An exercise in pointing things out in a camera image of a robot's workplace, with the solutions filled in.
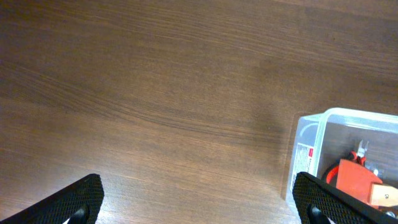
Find clear plastic container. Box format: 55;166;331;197
285;108;397;217

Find orange scraper wooden handle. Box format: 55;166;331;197
336;159;397;208

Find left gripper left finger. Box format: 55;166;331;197
1;174;104;224

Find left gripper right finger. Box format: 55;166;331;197
292;172;397;224

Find red handled pliers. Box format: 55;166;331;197
321;140;369;184

